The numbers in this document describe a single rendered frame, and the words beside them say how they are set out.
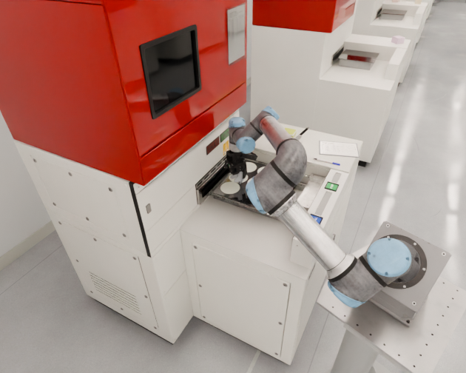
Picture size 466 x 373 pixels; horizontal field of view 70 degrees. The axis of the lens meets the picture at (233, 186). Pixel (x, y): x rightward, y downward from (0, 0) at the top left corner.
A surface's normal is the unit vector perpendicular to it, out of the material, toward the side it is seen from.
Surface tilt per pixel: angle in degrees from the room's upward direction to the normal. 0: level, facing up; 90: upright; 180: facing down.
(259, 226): 0
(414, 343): 0
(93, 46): 90
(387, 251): 38
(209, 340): 0
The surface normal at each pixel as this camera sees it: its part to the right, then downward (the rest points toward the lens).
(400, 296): -0.51, -0.25
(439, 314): -0.02, -0.79
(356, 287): -0.23, 0.09
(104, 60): -0.47, 0.54
